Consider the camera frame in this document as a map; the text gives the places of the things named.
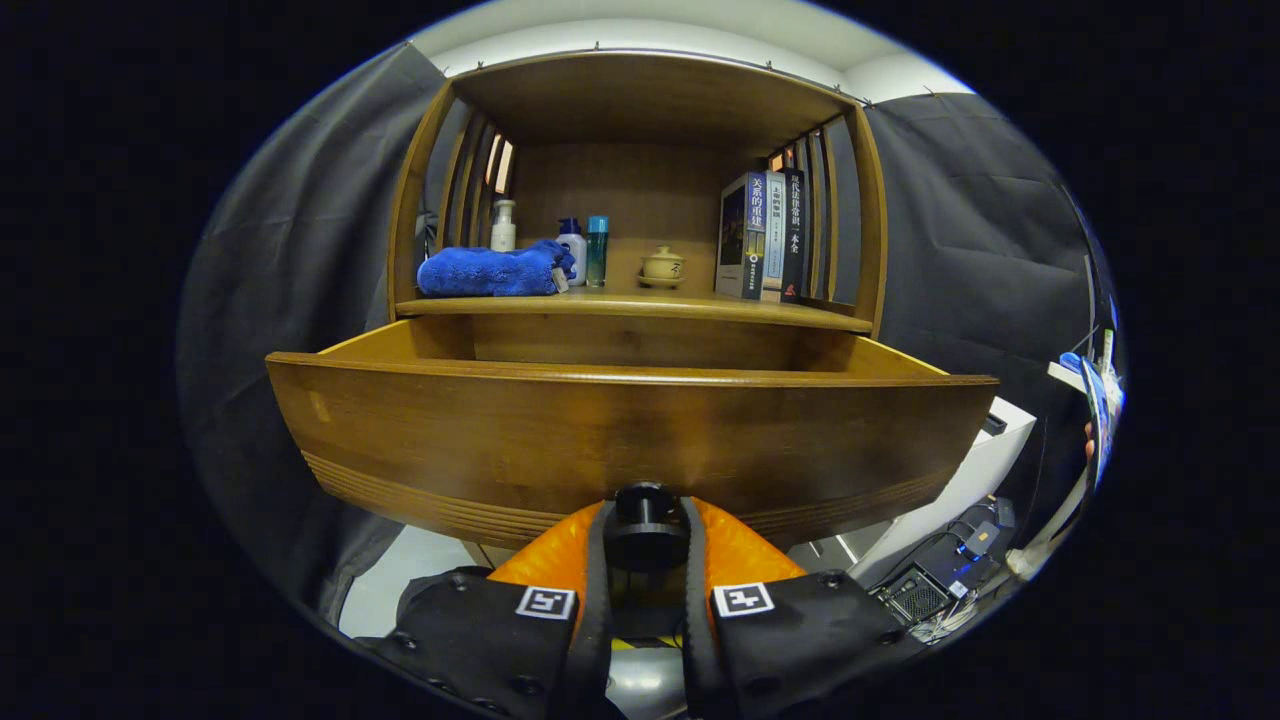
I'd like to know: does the blue folded towel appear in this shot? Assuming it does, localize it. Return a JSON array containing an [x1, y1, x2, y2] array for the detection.
[[417, 239, 578, 299]]

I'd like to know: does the black device with blue light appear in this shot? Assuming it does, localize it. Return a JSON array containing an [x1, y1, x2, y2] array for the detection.
[[945, 500, 1018, 591]]

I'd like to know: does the white table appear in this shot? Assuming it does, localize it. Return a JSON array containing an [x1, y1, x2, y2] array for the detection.
[[790, 397, 1038, 586]]

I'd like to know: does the wooden cabinet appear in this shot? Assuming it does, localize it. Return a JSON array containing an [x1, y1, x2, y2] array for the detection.
[[387, 50, 889, 341]]

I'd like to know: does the book with black spine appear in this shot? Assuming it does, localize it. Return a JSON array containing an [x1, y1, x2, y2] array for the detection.
[[782, 168, 809, 304]]

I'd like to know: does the wooden countertop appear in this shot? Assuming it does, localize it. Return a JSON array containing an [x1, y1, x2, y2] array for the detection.
[[395, 285, 876, 334]]

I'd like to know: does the book with blue spine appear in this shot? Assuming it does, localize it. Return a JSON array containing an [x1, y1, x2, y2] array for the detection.
[[715, 172, 769, 301]]

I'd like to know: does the wooden drawer with black knob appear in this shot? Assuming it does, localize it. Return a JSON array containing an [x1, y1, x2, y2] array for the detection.
[[265, 318, 1001, 573]]

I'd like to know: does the white lotion bottle blue cap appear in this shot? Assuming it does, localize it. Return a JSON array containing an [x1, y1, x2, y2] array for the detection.
[[557, 217, 589, 288]]

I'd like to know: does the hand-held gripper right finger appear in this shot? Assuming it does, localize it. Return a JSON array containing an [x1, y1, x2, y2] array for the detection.
[[680, 497, 931, 720]]

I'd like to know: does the beige lidded teacup with saucer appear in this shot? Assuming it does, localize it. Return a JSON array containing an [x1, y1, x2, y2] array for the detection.
[[640, 246, 687, 290]]

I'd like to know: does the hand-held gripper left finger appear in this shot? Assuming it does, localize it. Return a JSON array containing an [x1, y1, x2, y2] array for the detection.
[[355, 498, 616, 720]]

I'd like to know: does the black electronics box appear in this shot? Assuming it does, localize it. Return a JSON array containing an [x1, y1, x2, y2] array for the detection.
[[872, 565, 951, 627]]

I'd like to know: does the book with pale spine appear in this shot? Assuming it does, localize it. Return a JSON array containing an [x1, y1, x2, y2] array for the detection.
[[762, 170, 791, 304]]

